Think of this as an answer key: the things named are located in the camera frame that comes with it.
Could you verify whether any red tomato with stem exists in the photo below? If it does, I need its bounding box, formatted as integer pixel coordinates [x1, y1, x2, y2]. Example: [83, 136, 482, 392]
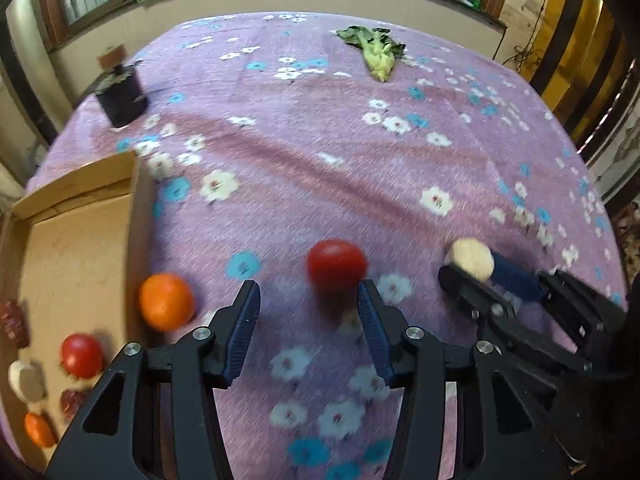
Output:
[306, 238, 368, 292]

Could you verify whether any large red date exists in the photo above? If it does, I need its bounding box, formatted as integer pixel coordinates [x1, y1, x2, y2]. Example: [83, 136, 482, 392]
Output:
[1, 300, 29, 349]

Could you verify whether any green leafy vegetable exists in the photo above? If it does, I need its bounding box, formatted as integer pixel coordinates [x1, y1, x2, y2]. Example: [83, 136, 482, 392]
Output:
[336, 25, 406, 82]

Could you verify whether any small orange lower left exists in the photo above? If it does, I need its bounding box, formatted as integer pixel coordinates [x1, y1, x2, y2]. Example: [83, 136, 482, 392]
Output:
[24, 412, 56, 448]

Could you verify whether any black cup with roll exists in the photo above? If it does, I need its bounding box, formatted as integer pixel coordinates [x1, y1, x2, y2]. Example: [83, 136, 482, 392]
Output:
[93, 44, 149, 128]

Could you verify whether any cardboard tray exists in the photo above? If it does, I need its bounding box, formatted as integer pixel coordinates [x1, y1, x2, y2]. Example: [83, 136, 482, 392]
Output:
[1, 152, 155, 471]

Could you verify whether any red date in tray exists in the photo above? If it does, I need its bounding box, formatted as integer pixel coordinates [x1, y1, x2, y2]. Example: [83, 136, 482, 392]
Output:
[60, 389, 87, 422]

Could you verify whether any purple floral tablecloth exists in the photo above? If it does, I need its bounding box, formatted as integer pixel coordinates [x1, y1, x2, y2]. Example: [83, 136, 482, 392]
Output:
[26, 13, 626, 479]

